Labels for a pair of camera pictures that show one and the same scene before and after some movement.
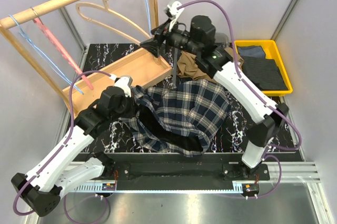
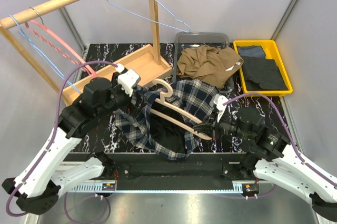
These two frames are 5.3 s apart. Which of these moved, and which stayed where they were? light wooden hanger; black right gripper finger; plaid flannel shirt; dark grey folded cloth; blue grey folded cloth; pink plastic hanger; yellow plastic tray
Moved: pink plastic hanger; plaid flannel shirt; light wooden hanger; black right gripper finger
Stayed: yellow plastic tray; dark grey folded cloth; blue grey folded cloth
